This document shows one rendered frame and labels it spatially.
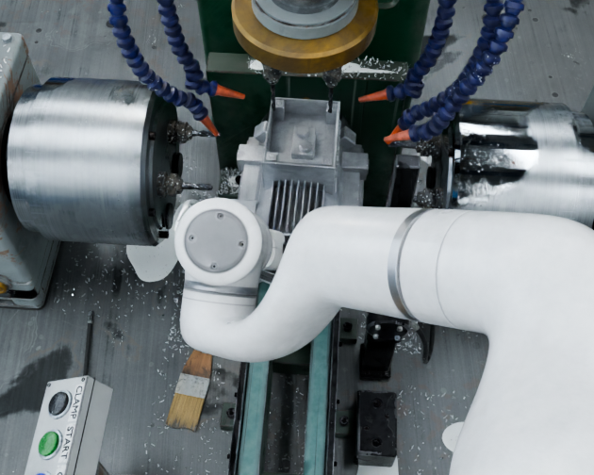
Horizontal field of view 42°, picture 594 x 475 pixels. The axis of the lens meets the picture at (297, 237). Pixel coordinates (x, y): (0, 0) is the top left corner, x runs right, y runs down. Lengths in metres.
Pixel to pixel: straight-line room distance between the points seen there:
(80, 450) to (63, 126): 0.44
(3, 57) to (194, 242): 0.59
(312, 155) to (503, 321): 0.61
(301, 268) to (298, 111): 0.52
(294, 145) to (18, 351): 0.59
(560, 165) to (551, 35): 0.74
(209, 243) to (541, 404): 0.38
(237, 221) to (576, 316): 0.35
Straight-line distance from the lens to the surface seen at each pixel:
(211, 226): 0.73
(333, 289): 0.63
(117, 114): 1.10
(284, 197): 1.06
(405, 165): 0.92
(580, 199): 1.11
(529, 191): 1.08
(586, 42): 1.81
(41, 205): 1.14
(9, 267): 1.28
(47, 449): 0.99
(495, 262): 0.53
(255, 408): 1.12
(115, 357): 1.31
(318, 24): 0.92
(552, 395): 0.46
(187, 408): 1.25
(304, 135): 1.09
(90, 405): 1.00
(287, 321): 0.68
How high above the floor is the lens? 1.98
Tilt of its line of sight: 58 degrees down
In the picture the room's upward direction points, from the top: straight up
